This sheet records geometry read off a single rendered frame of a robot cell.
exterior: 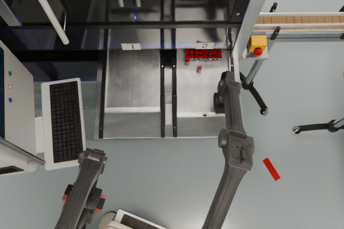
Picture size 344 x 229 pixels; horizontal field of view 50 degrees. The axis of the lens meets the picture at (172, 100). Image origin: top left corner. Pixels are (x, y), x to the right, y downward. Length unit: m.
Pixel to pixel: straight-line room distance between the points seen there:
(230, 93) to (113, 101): 0.61
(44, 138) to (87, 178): 0.78
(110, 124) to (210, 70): 0.55
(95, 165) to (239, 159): 0.44
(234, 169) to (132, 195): 1.51
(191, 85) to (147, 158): 0.94
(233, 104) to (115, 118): 0.63
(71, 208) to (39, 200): 1.64
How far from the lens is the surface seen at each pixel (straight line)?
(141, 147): 2.60
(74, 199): 1.07
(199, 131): 1.71
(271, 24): 1.89
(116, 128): 1.73
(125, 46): 1.72
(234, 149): 1.13
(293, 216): 2.66
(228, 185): 1.14
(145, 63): 1.83
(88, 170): 1.15
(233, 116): 1.27
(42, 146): 1.88
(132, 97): 1.76
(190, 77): 1.79
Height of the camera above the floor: 2.54
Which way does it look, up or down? 71 degrees down
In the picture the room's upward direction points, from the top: 1 degrees clockwise
